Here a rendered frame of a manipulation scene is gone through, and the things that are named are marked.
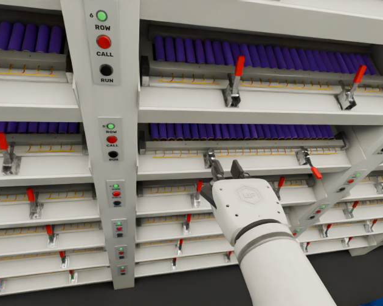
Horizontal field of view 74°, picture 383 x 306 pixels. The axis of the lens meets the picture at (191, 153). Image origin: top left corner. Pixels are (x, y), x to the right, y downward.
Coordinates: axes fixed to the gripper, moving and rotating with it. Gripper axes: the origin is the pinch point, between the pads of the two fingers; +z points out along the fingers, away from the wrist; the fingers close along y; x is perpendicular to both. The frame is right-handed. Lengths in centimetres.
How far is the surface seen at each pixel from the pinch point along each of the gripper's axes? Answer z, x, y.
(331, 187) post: 14, 20, -44
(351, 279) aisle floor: 22, 101, -105
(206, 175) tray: 12.3, 11.0, -0.7
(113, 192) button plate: 12.1, 15.5, 22.2
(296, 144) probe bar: 15.3, 3.8, -25.9
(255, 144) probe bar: 15.5, 3.7, -13.5
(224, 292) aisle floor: 25, 100, -28
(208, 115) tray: 7.2, -8.4, 3.3
